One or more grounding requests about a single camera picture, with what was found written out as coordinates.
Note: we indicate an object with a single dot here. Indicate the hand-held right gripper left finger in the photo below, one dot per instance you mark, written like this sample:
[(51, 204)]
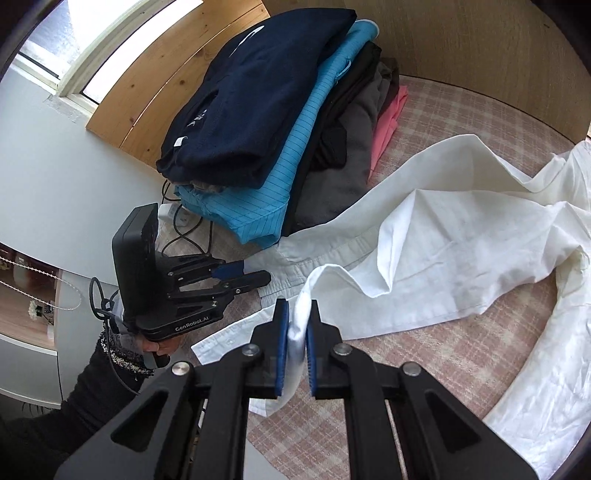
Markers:
[(281, 350)]

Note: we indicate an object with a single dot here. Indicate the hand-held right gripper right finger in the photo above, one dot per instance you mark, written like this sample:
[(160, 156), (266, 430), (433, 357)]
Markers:
[(314, 350)]

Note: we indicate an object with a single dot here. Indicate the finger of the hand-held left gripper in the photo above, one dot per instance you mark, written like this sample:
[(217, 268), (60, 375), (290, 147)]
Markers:
[(231, 270), (249, 280)]

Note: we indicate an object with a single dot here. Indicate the white shirt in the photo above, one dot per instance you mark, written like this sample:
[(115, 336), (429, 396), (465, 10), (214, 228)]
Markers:
[(438, 240)]

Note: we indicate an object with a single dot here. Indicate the person's left forearm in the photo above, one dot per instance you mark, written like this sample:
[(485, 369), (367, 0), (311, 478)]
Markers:
[(83, 401)]

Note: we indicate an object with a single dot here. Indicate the stack of folded clothes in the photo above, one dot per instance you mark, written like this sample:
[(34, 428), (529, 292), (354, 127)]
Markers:
[(272, 203)]

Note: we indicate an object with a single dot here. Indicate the person's left hand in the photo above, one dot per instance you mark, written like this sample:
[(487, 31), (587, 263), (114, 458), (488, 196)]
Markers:
[(161, 348)]

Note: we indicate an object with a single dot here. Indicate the pink plaid blanket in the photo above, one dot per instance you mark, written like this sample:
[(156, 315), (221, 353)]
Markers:
[(415, 360)]

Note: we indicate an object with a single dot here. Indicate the grey folded garment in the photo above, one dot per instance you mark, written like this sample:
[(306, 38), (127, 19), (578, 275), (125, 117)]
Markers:
[(341, 184)]

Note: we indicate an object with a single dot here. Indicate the white open shelf cabinet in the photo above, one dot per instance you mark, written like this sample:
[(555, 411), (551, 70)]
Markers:
[(27, 369)]

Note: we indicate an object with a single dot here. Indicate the navy folded garment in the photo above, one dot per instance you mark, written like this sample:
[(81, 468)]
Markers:
[(249, 106)]

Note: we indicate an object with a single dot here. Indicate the knotty pine board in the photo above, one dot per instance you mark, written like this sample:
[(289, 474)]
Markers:
[(152, 78)]

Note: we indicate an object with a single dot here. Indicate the pink folded garment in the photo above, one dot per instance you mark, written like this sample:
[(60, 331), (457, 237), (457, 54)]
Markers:
[(383, 134)]

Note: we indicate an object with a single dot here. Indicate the black folded garment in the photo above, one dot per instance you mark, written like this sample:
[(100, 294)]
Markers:
[(344, 99)]

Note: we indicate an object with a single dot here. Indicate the large light wooden board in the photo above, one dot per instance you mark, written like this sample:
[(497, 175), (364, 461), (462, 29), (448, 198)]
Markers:
[(485, 55)]

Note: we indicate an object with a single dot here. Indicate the white window frame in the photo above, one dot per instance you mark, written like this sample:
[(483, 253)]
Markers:
[(76, 83)]

